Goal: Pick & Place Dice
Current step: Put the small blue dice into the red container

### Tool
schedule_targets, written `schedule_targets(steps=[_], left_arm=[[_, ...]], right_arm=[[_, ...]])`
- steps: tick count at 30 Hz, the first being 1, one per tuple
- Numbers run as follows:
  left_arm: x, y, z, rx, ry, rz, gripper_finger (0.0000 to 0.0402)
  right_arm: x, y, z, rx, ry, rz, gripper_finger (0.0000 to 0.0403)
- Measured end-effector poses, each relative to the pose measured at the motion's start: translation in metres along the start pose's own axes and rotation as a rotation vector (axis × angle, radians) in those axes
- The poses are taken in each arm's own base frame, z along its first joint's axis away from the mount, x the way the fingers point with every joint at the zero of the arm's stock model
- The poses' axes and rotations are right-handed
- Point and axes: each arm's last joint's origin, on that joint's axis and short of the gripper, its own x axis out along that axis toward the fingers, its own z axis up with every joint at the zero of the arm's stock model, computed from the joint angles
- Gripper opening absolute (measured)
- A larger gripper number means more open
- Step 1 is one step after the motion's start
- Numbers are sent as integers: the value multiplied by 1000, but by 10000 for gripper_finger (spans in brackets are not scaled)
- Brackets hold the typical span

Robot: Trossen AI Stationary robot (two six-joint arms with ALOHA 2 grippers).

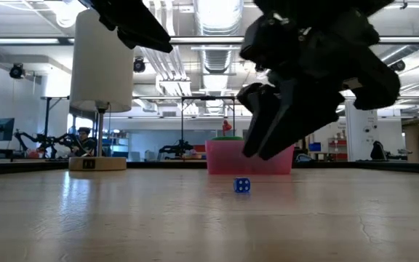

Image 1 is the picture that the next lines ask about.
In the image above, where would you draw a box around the small blue die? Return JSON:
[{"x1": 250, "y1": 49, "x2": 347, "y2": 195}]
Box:
[{"x1": 233, "y1": 177, "x2": 252, "y2": 194}]

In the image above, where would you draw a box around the blue screen monitor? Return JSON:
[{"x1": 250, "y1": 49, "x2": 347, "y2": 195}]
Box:
[{"x1": 0, "y1": 117, "x2": 16, "y2": 142}]

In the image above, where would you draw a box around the pink plastic bin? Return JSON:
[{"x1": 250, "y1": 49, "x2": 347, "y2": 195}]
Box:
[{"x1": 204, "y1": 139, "x2": 295, "y2": 175}]

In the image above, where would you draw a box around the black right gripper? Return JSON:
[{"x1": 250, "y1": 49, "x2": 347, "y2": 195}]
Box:
[{"x1": 236, "y1": 10, "x2": 402, "y2": 162}]

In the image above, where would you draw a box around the black bag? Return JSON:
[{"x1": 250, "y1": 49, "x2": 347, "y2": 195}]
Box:
[{"x1": 370, "y1": 140, "x2": 388, "y2": 161}]

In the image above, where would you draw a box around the white shade table lamp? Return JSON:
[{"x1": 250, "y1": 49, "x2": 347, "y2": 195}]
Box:
[{"x1": 68, "y1": 9, "x2": 135, "y2": 172}]

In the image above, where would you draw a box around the person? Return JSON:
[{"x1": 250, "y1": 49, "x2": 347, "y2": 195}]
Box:
[{"x1": 73, "y1": 126, "x2": 100, "y2": 157}]

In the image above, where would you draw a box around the silver ceiling duct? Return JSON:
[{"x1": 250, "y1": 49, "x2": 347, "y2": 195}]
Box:
[{"x1": 193, "y1": 0, "x2": 245, "y2": 74}]

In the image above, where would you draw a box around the storage shelf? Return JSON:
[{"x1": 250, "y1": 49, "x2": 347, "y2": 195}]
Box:
[{"x1": 327, "y1": 136, "x2": 349, "y2": 162}]

